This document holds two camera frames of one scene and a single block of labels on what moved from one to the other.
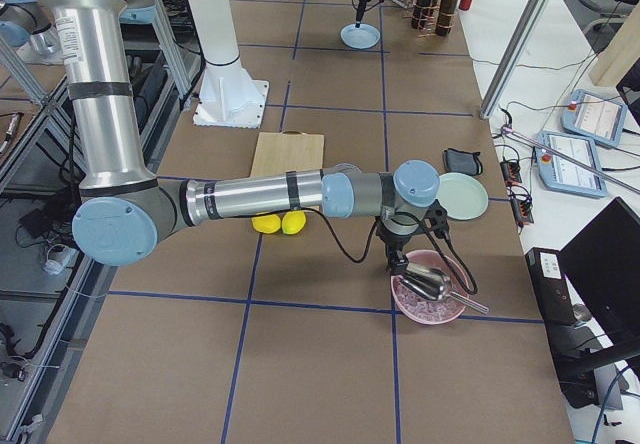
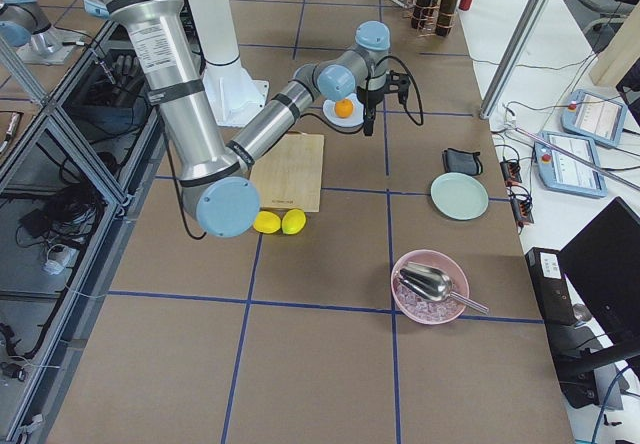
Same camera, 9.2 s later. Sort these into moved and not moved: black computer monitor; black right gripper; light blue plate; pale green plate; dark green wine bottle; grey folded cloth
Moved: light blue plate; black right gripper
Not moved: grey folded cloth; pale green plate; dark green wine bottle; black computer monitor
